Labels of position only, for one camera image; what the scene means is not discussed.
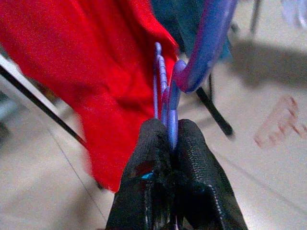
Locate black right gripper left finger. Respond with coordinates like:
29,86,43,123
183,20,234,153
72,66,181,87
105,119,173,230

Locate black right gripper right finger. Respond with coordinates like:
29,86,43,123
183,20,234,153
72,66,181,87
174,119,249,230

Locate purple plastic hanger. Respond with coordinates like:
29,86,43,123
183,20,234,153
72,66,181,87
153,0,238,151

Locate red striped polo shirt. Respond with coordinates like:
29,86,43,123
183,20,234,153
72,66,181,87
0,0,180,193

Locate red plastic hanger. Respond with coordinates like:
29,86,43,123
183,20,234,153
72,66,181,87
253,95,307,148

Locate black clothes rack stand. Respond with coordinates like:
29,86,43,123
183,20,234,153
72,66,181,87
0,64,234,144

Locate dark blue jeans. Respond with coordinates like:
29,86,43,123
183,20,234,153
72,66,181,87
150,0,233,61

